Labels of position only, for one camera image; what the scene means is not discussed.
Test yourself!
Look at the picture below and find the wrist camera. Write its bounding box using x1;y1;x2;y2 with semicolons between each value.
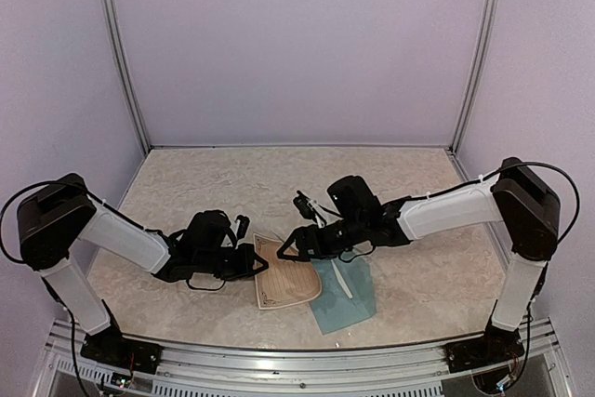
235;215;250;239
293;191;319;221

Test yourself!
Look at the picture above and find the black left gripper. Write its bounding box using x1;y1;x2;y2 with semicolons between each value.
195;243;269;281

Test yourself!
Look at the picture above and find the right aluminium frame post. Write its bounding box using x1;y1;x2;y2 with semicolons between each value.
449;0;498;158

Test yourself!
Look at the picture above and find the left aluminium frame post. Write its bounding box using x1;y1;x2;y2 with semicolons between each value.
100;0;152;157

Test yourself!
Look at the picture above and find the beige ornate letter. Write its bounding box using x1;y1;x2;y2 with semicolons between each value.
253;233;323;311

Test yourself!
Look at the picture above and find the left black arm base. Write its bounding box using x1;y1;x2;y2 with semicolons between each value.
81;337;163;375

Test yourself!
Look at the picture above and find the teal paper envelope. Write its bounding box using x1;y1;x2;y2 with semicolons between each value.
310;258;377;335

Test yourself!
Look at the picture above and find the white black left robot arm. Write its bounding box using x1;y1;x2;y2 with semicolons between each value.
1;173;269;364

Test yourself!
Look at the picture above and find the aluminium front rail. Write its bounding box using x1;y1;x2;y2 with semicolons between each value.
27;320;572;396

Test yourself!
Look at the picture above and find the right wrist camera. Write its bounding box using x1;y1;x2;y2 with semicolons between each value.
293;191;319;221

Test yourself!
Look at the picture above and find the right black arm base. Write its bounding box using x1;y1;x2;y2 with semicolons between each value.
444;337;525;374

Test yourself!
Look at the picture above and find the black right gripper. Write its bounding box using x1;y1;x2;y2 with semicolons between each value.
276;215;366;262

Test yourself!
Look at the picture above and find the beige lined letter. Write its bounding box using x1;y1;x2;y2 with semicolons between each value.
331;260;353;299

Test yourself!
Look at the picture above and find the aluminium frame post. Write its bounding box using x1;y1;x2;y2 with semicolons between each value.
100;0;152;157
449;0;498;158

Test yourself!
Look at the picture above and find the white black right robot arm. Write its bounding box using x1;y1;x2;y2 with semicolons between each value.
276;157;569;364

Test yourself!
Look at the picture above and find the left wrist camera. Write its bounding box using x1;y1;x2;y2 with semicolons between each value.
235;215;250;239

